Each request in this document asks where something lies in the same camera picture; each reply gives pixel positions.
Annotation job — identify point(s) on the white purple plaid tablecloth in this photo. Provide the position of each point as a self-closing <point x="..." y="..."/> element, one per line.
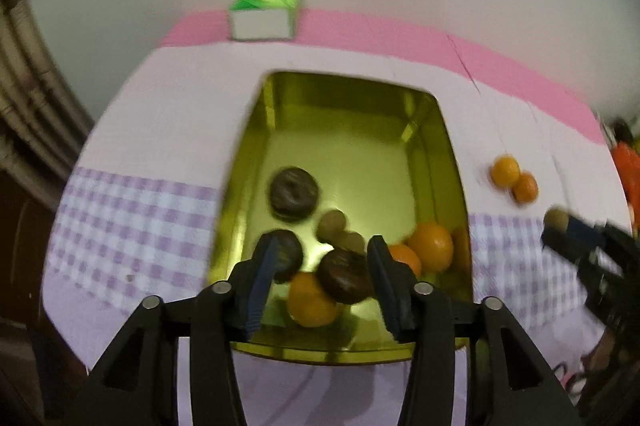
<point x="150" y="130"/>

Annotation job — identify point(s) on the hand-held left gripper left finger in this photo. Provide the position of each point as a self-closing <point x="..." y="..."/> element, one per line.
<point x="261" y="291"/>

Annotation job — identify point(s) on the beige ribbed door frame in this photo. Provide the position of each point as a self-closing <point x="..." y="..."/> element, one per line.
<point x="35" y="95"/>

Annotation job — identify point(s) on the pink foam mat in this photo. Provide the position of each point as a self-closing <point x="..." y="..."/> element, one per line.
<point x="375" y="35"/>

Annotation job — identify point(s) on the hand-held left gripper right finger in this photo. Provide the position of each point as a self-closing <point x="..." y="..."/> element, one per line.
<point x="390" y="291"/>

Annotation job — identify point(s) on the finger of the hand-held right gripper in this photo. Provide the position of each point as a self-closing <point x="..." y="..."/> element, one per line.
<point x="562" y="243"/>
<point x="584" y="229"/>

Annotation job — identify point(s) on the red plastic bag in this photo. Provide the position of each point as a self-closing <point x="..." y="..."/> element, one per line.
<point x="630" y="165"/>

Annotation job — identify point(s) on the gold metal tin box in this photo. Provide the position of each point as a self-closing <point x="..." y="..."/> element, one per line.
<point x="340" y="140"/>

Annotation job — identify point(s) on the green tissue box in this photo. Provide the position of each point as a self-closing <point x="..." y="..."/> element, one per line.
<point x="262" y="13"/>

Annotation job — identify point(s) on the dark brown wrinkled fruit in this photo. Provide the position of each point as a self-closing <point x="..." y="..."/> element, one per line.
<point x="290" y="256"/>
<point x="345" y="276"/>
<point x="294" y="193"/>

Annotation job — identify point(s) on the dark wooden furniture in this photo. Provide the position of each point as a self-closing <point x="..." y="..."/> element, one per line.
<point x="25" y="281"/>

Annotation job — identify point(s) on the orange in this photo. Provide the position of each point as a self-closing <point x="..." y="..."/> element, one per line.
<point x="526" y="188"/>
<point x="431" y="246"/>
<point x="505" y="171"/>
<point x="312" y="301"/>
<point x="404" y="258"/>

